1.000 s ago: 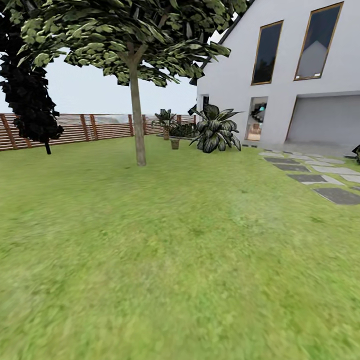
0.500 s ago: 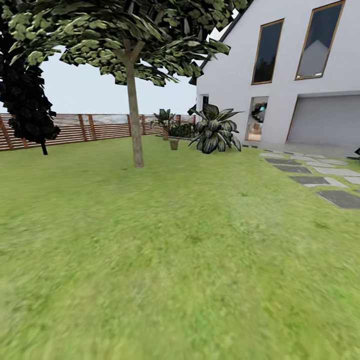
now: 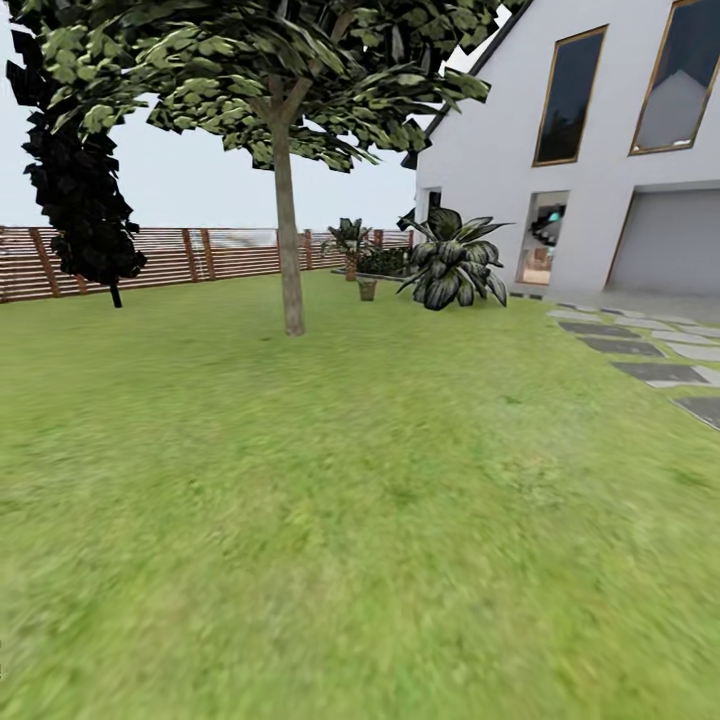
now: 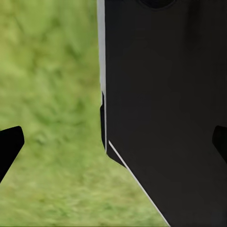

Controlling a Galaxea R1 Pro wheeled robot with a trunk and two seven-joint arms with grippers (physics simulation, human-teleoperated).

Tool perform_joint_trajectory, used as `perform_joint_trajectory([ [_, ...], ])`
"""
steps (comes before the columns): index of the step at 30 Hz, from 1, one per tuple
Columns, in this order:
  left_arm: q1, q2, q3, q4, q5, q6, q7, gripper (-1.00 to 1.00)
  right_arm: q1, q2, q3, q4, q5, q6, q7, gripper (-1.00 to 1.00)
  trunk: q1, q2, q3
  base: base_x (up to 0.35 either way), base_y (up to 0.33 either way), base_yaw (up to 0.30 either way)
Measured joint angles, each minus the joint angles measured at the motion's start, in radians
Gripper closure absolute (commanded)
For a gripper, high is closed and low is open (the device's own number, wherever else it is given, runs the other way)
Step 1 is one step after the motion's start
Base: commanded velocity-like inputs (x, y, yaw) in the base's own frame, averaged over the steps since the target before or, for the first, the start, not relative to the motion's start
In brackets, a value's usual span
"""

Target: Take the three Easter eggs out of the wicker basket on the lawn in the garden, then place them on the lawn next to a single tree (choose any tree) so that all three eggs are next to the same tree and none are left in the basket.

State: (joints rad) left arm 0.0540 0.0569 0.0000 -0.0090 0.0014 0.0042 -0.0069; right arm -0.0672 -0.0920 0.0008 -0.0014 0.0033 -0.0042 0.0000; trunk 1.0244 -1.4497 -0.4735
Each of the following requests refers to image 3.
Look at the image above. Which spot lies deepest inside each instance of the tree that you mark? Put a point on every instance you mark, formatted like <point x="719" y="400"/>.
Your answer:
<point x="253" y="71"/>
<point x="77" y="182"/>

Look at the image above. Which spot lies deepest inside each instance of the wicker basket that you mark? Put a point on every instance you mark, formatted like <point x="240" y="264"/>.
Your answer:
<point x="367" y="291"/>

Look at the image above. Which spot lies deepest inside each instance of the fixed window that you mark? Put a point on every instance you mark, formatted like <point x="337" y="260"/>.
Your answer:
<point x="541" y="236"/>

